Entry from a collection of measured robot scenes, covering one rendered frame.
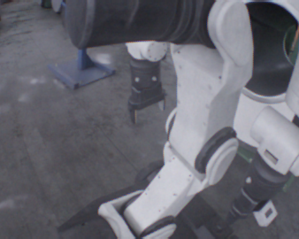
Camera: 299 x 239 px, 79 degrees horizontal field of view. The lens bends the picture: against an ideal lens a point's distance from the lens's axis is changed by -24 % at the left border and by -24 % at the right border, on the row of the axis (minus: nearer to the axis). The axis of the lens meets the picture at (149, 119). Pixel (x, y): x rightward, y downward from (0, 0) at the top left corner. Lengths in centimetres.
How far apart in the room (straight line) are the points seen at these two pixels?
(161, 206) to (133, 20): 55
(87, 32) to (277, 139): 30
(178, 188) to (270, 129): 37
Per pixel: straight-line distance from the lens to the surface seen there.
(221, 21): 31
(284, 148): 35
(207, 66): 43
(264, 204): 50
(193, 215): 94
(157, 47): 57
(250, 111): 125
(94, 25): 24
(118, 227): 70
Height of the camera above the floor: 98
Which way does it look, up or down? 36 degrees down
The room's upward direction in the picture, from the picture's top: 9 degrees clockwise
